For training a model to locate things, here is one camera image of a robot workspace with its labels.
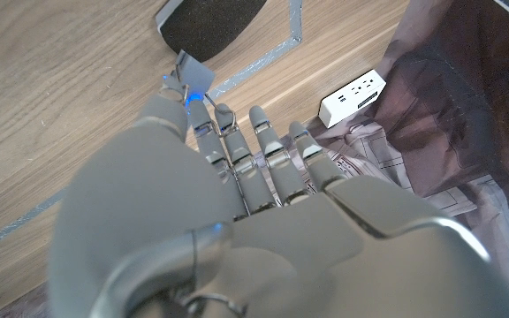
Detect grey paper clamp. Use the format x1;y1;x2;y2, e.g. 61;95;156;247
172;49;238;138

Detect black felt eraser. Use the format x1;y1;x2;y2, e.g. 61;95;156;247
156;0;268;64

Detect printed sofa backdrop curtain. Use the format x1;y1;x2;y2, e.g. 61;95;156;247
254;0;509;318

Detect white power strip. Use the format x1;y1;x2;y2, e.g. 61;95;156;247
318;69;387;129

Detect grey tape rectangle outline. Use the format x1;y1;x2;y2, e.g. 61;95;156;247
0;0;304;260

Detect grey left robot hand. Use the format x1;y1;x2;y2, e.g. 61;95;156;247
47;73;509;318

